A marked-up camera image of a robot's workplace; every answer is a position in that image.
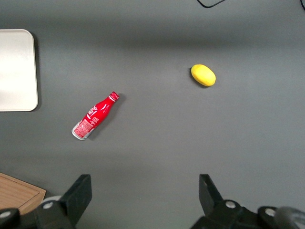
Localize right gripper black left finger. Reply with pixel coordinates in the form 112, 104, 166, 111
35, 174, 93, 229

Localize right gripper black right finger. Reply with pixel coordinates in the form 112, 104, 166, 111
190, 174, 244, 229

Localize beige rectangular tray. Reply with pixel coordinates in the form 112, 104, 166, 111
0, 29, 39, 112

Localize wooden drawer cabinet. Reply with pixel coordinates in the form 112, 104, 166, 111
0, 172, 47, 216

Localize red cola bottle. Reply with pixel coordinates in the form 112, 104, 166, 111
71, 91, 120, 141

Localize yellow lemon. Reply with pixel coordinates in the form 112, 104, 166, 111
190, 63, 217, 87

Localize black cable on table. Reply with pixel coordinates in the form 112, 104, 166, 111
196, 0, 227, 9

